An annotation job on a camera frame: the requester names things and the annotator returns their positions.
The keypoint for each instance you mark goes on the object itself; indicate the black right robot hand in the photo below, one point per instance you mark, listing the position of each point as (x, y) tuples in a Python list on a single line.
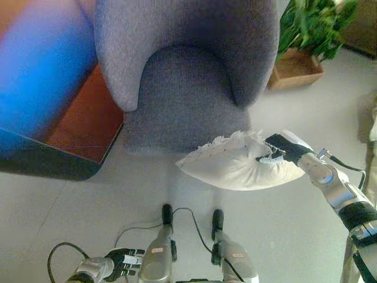
[(294, 147)]

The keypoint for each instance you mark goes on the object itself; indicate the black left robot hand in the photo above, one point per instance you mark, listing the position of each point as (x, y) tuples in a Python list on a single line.
[(123, 261)]

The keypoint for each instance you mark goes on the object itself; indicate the white fringed throw pillow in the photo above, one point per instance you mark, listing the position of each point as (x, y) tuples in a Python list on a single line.
[(229, 168)]

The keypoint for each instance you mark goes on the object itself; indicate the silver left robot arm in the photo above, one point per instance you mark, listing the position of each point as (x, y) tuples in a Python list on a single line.
[(91, 266)]

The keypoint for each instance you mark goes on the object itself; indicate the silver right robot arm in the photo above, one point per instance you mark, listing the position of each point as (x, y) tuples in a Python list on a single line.
[(338, 188)]

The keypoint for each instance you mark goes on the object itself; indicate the silver left robot leg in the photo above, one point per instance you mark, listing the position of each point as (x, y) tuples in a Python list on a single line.
[(157, 259)]

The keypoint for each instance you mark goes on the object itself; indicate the silver robot leg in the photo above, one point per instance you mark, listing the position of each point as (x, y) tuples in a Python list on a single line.
[(157, 259), (238, 259)]

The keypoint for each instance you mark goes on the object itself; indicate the black left robot foot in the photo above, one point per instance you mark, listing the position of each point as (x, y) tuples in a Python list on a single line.
[(167, 215)]

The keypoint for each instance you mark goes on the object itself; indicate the black robot foot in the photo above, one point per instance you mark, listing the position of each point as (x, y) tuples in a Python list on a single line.
[(167, 215), (218, 221)]

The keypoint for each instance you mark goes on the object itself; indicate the wooden planter tray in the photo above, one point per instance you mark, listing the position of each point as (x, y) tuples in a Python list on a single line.
[(294, 73)]

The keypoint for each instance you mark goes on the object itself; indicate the robot legs and feet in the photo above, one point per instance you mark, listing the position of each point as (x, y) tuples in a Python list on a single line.
[(182, 208)]

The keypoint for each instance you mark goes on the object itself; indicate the black right robot foot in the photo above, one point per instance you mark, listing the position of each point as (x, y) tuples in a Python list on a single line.
[(218, 221)]

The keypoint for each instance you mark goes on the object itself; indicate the grey fabric tub armchair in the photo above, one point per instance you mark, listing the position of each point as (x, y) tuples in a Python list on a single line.
[(188, 103)]

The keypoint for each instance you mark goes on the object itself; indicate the silver right robot leg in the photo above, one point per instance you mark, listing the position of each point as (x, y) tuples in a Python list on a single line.
[(238, 259)]

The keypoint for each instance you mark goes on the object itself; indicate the green leafy potted plant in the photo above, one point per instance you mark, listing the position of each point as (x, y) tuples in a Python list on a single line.
[(312, 26)]

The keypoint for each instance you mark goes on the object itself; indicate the brown desk with dark edge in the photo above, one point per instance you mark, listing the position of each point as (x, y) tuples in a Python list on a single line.
[(88, 118)]

